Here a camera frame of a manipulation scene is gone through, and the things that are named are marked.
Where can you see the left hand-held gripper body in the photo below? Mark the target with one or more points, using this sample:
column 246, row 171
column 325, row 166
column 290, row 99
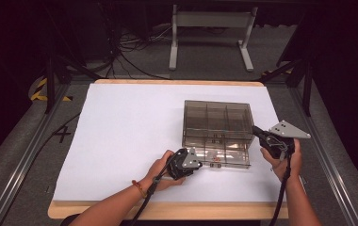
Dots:
column 189, row 160

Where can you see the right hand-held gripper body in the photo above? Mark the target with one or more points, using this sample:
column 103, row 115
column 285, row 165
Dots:
column 288, row 130

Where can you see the clear grey drawer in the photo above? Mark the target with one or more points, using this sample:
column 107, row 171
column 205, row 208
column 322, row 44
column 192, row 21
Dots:
column 230, row 155
column 199, row 135

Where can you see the clear grey drawer box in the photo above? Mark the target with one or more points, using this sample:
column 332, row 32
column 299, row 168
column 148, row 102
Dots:
column 218, row 116

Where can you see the person's left hand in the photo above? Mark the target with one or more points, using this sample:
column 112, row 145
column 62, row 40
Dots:
column 158, row 172

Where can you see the person's right hand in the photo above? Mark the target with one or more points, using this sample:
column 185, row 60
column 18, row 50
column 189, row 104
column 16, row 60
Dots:
column 295, row 166

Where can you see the black metal stand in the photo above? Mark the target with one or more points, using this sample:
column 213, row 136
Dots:
column 307, row 91
column 51, row 81

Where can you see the wooden table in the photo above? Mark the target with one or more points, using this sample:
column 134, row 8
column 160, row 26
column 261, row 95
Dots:
column 199, row 211

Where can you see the white table sheet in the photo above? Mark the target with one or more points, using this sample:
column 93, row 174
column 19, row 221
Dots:
column 120, row 125

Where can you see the yellow black floor tape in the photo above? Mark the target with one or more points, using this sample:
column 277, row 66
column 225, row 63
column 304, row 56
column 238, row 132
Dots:
column 39, row 91

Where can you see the aluminium rail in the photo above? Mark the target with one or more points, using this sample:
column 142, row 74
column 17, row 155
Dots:
column 331, row 182
column 26, row 157

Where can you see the white metal stand frame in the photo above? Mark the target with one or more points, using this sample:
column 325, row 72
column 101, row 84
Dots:
column 211, row 19

